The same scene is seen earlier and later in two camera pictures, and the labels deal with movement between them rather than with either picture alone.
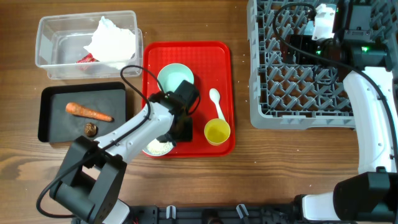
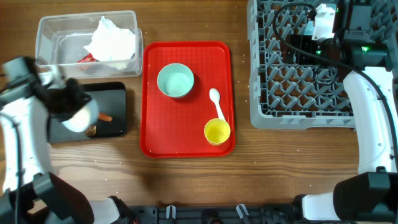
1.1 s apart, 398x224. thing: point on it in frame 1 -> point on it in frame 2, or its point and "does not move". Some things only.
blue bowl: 157,148 -> 86,116
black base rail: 212,214 does not move
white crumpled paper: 112,45 does not move
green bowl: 171,75 does not move
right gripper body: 319,48 does not move
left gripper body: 184,130 -> 70,98
